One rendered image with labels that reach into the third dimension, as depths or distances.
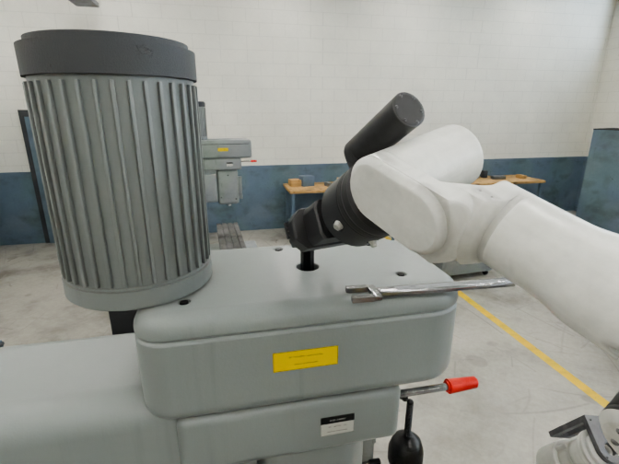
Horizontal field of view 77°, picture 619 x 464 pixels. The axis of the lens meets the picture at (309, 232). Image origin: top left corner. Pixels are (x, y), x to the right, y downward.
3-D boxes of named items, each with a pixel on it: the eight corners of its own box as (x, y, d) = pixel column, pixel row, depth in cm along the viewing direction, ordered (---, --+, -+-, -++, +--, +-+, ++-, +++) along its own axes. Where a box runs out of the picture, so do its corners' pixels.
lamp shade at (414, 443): (430, 462, 81) (433, 438, 79) (406, 481, 77) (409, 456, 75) (402, 439, 86) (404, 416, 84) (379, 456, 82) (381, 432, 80)
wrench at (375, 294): (502, 278, 59) (503, 273, 58) (519, 289, 55) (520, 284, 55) (344, 290, 55) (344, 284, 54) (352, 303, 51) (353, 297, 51)
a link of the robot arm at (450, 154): (425, 216, 47) (502, 181, 37) (357, 251, 42) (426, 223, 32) (381, 133, 48) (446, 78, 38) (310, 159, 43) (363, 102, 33)
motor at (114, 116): (213, 251, 69) (198, 56, 60) (210, 304, 51) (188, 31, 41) (90, 261, 65) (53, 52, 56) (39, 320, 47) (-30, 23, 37)
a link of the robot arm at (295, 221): (293, 271, 51) (332, 252, 41) (278, 202, 53) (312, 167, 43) (372, 256, 57) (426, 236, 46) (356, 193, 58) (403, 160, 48)
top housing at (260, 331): (394, 304, 85) (399, 234, 80) (464, 382, 60) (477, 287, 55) (166, 328, 75) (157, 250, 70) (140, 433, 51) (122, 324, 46)
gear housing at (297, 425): (352, 351, 85) (354, 310, 82) (400, 439, 62) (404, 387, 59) (192, 372, 78) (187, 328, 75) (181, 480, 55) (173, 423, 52)
